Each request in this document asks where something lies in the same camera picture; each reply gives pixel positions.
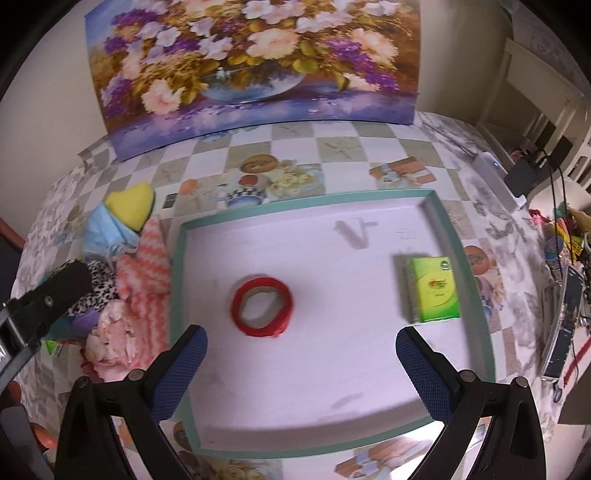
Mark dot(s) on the blue round tin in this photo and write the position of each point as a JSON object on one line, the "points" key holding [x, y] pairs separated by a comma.
{"points": [[555, 251]]}

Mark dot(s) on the reddish brown chair back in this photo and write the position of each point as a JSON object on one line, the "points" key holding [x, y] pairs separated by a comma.
{"points": [[9, 233]]}

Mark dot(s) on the white wooden shelf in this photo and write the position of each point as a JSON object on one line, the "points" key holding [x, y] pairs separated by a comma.
{"points": [[517, 83]]}

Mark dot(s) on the white power strip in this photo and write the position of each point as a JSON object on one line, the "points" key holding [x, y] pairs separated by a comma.
{"points": [[496, 180]]}

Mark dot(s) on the checked printed tablecloth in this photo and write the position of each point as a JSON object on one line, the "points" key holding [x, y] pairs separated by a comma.
{"points": [[323, 143]]}

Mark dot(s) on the pink zigzag cloth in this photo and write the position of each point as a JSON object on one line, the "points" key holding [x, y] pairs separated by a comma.
{"points": [[147, 258]]}

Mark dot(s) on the red tape roll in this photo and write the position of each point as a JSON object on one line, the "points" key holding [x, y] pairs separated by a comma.
{"points": [[238, 314]]}

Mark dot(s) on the dark flat device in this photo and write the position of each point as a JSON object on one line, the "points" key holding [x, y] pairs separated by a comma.
{"points": [[563, 323]]}

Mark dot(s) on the yellow sponge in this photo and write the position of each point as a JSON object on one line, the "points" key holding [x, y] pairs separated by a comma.
{"points": [[134, 203]]}

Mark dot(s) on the flower painting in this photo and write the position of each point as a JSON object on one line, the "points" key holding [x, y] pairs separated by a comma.
{"points": [[254, 69]]}

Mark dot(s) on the black power adapter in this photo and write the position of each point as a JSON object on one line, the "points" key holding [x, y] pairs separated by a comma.
{"points": [[521, 177]]}

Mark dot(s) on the leopard print scrunchie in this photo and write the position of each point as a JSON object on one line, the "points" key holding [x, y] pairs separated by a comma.
{"points": [[104, 281]]}

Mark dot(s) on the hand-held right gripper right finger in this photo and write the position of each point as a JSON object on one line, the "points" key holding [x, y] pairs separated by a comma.
{"points": [[425, 374]]}

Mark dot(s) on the colourful plastic clutter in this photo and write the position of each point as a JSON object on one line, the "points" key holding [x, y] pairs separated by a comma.
{"points": [[561, 226]]}

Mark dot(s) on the white tray with teal rim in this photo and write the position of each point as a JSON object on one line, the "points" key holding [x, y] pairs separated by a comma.
{"points": [[323, 360]]}

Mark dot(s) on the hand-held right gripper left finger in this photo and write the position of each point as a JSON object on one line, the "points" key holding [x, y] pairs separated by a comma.
{"points": [[182, 369]]}

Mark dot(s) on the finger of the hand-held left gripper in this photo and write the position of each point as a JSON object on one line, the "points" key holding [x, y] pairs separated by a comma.
{"points": [[64, 284]]}

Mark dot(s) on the blue face mask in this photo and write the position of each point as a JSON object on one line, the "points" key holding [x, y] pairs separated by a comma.
{"points": [[104, 235]]}

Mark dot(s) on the pink floral cloth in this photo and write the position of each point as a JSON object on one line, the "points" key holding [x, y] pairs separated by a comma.
{"points": [[111, 332]]}

